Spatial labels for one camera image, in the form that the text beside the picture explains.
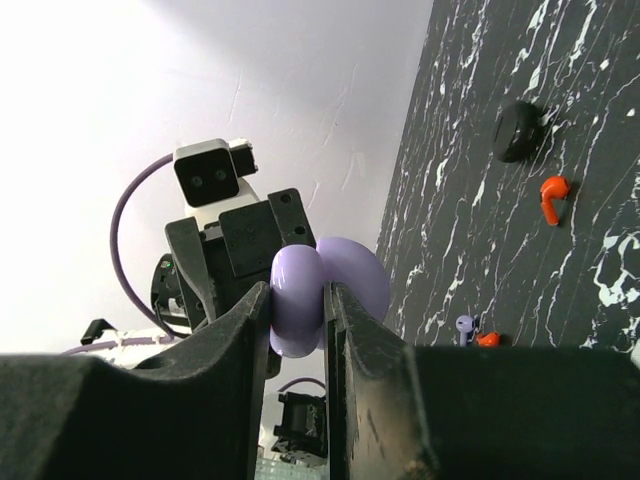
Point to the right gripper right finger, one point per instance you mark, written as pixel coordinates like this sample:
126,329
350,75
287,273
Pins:
398,411

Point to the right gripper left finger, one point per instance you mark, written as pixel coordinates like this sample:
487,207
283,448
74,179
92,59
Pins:
189,412

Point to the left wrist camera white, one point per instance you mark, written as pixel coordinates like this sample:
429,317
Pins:
212,177

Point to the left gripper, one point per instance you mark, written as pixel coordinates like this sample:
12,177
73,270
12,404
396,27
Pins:
219,263

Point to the black earbud charging case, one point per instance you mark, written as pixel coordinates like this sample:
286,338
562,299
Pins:
517,132

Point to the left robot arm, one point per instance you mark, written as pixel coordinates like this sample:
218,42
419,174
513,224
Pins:
125,348

